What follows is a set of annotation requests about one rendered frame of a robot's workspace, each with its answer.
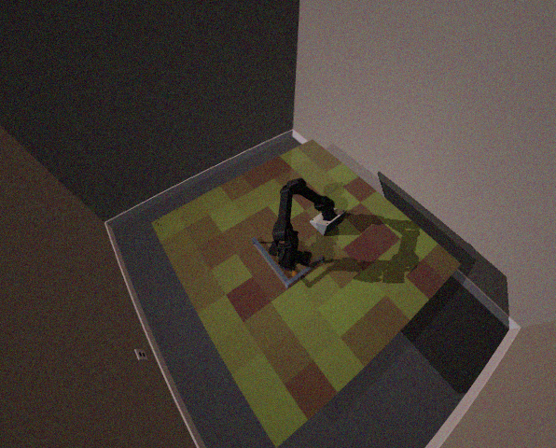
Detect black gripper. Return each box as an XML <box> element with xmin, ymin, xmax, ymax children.
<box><xmin>269</xmin><ymin>242</ymin><xmax>312</xmax><ymax>267</ymax></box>

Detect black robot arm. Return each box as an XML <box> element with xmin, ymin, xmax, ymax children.
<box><xmin>272</xmin><ymin>177</ymin><xmax>337</xmax><ymax>272</ymax></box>

